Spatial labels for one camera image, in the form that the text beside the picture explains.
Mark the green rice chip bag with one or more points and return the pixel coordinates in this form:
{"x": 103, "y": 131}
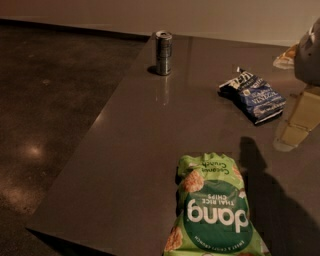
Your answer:
{"x": 213, "y": 212}

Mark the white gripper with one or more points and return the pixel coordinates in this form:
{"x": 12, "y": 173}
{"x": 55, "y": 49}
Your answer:
{"x": 309, "y": 56}

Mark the blue vinegar chip bag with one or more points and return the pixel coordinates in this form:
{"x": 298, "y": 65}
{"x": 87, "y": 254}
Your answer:
{"x": 253, "y": 96}

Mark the silver redbull can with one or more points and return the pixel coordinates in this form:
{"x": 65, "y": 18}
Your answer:
{"x": 163, "y": 52}

